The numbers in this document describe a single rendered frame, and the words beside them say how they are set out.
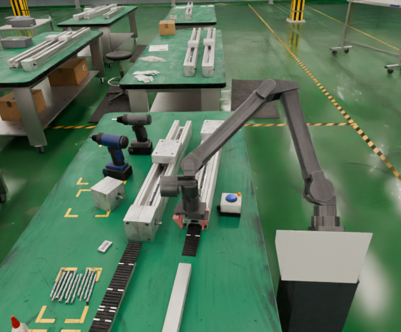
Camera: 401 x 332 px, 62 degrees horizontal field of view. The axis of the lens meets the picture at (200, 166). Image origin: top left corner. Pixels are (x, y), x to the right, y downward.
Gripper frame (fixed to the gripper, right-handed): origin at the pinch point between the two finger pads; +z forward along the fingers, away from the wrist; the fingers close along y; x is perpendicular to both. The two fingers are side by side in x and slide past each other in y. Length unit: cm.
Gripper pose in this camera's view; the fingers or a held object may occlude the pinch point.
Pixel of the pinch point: (191, 226)
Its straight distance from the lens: 122.7
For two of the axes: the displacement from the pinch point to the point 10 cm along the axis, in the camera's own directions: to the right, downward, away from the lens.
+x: -1.3, 5.2, -8.4
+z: 0.3, 8.5, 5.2
